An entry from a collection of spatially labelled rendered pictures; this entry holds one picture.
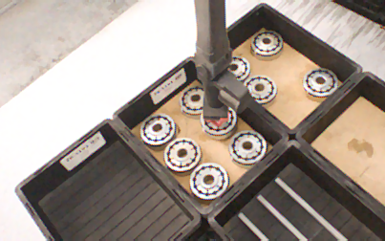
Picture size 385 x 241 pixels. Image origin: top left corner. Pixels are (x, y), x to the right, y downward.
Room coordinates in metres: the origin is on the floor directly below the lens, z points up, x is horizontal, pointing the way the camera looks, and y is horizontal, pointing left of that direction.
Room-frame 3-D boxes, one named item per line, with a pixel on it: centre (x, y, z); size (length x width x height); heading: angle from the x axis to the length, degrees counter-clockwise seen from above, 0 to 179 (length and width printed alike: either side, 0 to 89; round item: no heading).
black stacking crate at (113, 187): (0.42, 0.33, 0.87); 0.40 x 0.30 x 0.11; 35
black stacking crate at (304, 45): (0.76, -0.16, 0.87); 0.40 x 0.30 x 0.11; 35
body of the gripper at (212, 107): (0.63, 0.02, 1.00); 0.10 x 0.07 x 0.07; 170
